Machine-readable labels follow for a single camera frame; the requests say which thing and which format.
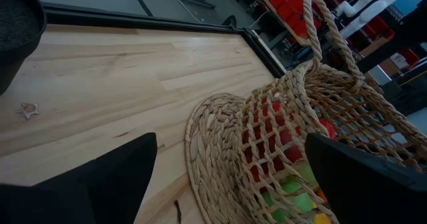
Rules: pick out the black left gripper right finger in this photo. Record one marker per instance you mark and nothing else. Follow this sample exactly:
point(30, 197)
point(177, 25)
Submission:
point(367, 197)

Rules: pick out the small star-shaped cutout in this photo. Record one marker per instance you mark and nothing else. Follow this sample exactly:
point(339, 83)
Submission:
point(29, 109)

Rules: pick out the yellow bell pepper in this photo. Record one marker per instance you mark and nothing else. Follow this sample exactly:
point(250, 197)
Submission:
point(322, 219)

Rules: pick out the black aluminium frame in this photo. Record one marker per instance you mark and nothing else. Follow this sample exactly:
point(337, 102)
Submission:
point(133, 19)

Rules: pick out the stack of red bins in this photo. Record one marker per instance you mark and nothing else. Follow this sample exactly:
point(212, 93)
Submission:
point(293, 4)

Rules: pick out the workshop table with grey legs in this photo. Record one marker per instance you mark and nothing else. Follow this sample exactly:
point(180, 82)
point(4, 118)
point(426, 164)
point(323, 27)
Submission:
point(200, 2)

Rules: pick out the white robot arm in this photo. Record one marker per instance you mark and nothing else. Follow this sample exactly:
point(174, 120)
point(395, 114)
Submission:
point(367, 7)

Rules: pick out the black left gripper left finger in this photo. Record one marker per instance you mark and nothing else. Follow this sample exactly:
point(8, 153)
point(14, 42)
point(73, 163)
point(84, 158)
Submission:
point(83, 200)

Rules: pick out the green plant in black pot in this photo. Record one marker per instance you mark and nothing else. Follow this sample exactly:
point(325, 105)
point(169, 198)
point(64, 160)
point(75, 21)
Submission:
point(16, 24)

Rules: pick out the green apple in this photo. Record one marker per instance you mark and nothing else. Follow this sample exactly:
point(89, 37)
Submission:
point(302, 200)

